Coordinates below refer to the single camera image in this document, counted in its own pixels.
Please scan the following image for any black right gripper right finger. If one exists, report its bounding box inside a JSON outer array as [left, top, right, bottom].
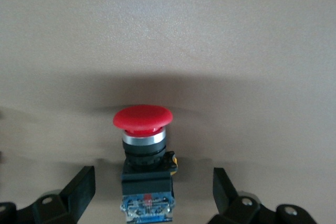
[[209, 167, 316, 224]]

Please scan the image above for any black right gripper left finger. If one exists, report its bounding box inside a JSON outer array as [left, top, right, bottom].
[[0, 165, 96, 224]]

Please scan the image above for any red mushroom push button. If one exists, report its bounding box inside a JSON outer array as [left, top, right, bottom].
[[112, 104, 180, 222]]

